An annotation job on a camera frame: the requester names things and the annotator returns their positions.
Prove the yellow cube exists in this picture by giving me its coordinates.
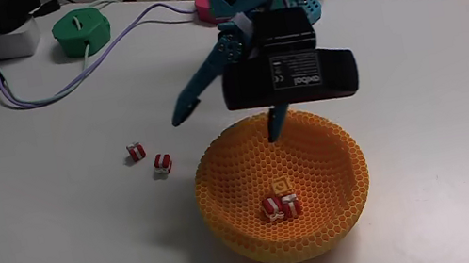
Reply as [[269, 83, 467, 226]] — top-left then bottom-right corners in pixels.
[[270, 175, 296, 199]]

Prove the red white striped gift cube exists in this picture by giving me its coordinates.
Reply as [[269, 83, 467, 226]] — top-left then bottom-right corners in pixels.
[[151, 151, 175, 177], [279, 192, 304, 221], [125, 140, 149, 164], [259, 193, 286, 224]]

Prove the yellow honeycomb basket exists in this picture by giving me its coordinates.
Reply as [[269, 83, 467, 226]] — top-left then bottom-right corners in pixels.
[[183, 96, 383, 263]]

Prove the pink round printed box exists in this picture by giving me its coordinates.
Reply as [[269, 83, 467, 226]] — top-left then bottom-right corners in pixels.
[[193, 0, 220, 27]]

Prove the green round printed box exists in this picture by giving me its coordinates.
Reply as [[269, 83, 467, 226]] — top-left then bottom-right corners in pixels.
[[48, 3, 116, 63]]

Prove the white power strip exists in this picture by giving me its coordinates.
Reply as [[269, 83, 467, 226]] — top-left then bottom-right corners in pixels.
[[0, 13, 45, 62]]

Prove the black power adapter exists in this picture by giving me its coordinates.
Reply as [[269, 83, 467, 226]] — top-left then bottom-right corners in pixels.
[[0, 0, 46, 34]]

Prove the black camera box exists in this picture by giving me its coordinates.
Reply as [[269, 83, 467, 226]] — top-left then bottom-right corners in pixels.
[[218, 41, 363, 119]]

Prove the purple cable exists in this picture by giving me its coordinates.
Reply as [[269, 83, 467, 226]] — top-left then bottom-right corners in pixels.
[[0, 0, 211, 115]]

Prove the pale green cable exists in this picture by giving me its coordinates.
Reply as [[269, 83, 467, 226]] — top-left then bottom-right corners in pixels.
[[0, 43, 100, 111]]

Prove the black plug cable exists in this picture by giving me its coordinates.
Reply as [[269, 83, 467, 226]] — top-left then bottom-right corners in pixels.
[[28, 0, 78, 19]]

